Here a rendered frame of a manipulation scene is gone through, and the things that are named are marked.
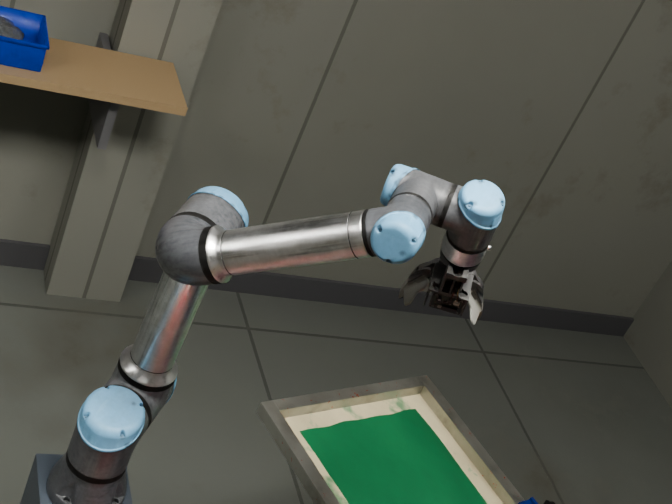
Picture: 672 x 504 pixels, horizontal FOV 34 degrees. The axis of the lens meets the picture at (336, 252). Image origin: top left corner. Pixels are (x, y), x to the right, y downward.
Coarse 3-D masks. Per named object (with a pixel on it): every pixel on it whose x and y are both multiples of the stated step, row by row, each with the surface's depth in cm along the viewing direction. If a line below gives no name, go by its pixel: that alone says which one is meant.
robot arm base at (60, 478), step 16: (64, 464) 206; (48, 480) 209; (64, 480) 205; (80, 480) 204; (96, 480) 203; (112, 480) 205; (64, 496) 206; (80, 496) 204; (96, 496) 205; (112, 496) 207
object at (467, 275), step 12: (444, 264) 191; (432, 276) 189; (444, 276) 185; (456, 276) 183; (468, 276) 190; (432, 288) 188; (444, 288) 188; (456, 288) 188; (468, 288) 189; (432, 300) 190; (444, 300) 189; (456, 300) 188; (468, 300) 187; (456, 312) 191
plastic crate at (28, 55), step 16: (0, 16) 346; (16, 16) 354; (32, 16) 355; (0, 32) 341; (16, 32) 344; (32, 32) 359; (0, 48) 338; (16, 48) 340; (32, 48) 341; (48, 48) 342; (16, 64) 343; (32, 64) 344
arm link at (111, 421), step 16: (96, 400) 201; (112, 400) 202; (128, 400) 203; (144, 400) 208; (80, 416) 200; (96, 416) 198; (112, 416) 199; (128, 416) 200; (144, 416) 202; (80, 432) 199; (96, 432) 197; (112, 432) 197; (128, 432) 198; (144, 432) 208; (80, 448) 200; (96, 448) 198; (112, 448) 199; (128, 448) 201; (80, 464) 202; (96, 464) 201; (112, 464) 202
